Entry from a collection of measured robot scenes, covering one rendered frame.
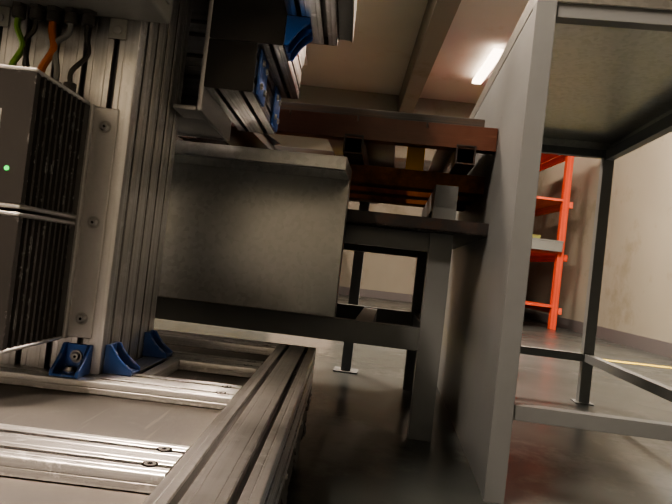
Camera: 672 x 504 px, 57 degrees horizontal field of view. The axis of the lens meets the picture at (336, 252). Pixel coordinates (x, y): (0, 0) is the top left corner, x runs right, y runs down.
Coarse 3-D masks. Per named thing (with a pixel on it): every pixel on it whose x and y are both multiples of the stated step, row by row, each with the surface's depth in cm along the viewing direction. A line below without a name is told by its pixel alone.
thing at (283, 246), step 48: (192, 192) 159; (240, 192) 158; (288, 192) 157; (336, 192) 156; (192, 240) 159; (240, 240) 158; (288, 240) 157; (336, 240) 156; (192, 288) 158; (240, 288) 157; (288, 288) 156; (336, 288) 155
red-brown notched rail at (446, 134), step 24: (288, 120) 162; (312, 120) 161; (336, 120) 161; (360, 120) 160; (384, 120) 160; (408, 120) 159; (408, 144) 160; (432, 144) 158; (456, 144) 158; (480, 144) 157
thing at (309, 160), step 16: (176, 144) 144; (192, 144) 143; (208, 144) 143; (176, 160) 164; (192, 160) 163; (208, 160) 163; (224, 160) 163; (240, 160) 162; (256, 160) 142; (272, 160) 141; (288, 160) 141; (304, 160) 141; (320, 160) 140; (336, 160) 140; (320, 176) 160; (336, 176) 160
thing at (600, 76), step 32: (576, 0) 123; (608, 0) 123; (640, 0) 122; (576, 32) 146; (608, 32) 144; (640, 32) 142; (576, 64) 167; (608, 64) 164; (640, 64) 162; (480, 96) 204; (576, 96) 194; (608, 96) 190; (640, 96) 187; (544, 128) 237; (576, 128) 231; (608, 128) 226; (640, 128) 220
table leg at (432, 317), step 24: (432, 216) 163; (432, 240) 162; (432, 264) 162; (432, 288) 162; (432, 312) 162; (432, 336) 162; (432, 360) 161; (432, 384) 161; (432, 408) 161; (408, 432) 162
